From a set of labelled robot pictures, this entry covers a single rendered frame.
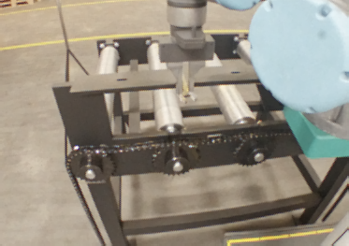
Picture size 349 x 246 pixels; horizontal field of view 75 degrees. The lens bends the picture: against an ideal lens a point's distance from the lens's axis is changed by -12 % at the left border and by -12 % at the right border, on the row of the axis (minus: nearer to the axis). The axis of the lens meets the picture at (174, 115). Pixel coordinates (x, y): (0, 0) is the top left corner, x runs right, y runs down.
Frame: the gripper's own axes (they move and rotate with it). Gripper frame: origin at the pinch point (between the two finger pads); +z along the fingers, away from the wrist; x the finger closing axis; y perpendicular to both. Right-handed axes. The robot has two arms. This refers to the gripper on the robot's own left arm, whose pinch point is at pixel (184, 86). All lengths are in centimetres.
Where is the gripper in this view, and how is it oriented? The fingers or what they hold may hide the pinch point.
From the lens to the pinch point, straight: 68.2
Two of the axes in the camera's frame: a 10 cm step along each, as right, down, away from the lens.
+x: -9.9, 0.8, -1.1
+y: -1.3, -6.1, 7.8
